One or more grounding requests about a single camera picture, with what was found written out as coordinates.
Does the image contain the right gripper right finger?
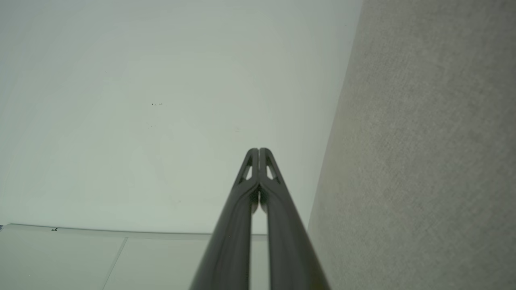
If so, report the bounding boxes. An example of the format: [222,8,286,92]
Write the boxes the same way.
[259,147,332,290]

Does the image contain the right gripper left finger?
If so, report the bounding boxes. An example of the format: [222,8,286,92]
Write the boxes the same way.
[189,148,260,290]

